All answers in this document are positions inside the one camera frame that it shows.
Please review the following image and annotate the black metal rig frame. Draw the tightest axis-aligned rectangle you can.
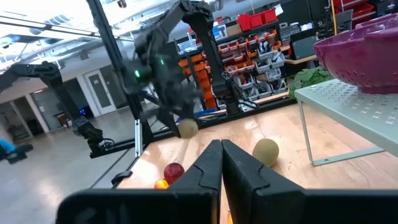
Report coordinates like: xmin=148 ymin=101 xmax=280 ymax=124
xmin=86 ymin=0 xmax=296 ymax=189

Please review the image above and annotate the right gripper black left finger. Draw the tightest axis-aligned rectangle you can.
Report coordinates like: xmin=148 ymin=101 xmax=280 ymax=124
xmin=57 ymin=139 xmax=223 ymax=224

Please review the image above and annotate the brown kiwi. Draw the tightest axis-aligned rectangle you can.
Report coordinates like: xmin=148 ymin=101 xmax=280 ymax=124
xmin=252 ymin=138 xmax=280 ymax=168
xmin=177 ymin=118 xmax=199 ymax=139

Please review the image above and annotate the white door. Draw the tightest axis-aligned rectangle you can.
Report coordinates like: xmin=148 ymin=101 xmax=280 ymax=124
xmin=83 ymin=70 xmax=118 ymax=116

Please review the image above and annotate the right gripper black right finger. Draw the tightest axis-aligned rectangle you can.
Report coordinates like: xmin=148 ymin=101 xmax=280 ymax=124
xmin=222 ymin=139 xmax=398 ymax=224

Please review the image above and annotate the parts shelf with bins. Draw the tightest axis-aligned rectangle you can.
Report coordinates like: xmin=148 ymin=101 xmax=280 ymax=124
xmin=177 ymin=7 xmax=292 ymax=113

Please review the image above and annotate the purple colander with handles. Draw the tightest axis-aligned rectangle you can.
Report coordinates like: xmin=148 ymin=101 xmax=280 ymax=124
xmin=313 ymin=12 xmax=398 ymax=95

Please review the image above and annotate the person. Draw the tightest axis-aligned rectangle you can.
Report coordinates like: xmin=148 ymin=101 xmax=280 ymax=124
xmin=0 ymin=138 xmax=34 ymax=165

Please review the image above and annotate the green plant in white pot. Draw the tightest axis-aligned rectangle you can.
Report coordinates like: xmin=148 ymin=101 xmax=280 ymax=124
xmin=288 ymin=66 xmax=335 ymax=100

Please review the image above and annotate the black monitor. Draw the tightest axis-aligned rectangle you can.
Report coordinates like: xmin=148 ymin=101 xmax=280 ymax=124
xmin=289 ymin=28 xmax=318 ymax=60

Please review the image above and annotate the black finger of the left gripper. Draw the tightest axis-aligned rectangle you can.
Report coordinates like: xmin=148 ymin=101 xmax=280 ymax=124
xmin=182 ymin=99 xmax=197 ymax=121
xmin=157 ymin=107 xmax=182 ymax=138

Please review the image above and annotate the pale green perforated shelf riser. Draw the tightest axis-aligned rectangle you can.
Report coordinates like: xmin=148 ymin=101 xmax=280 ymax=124
xmin=294 ymin=78 xmax=398 ymax=167

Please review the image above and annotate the dark red plum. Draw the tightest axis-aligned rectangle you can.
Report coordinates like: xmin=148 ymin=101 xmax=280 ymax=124
xmin=164 ymin=162 xmax=185 ymax=185

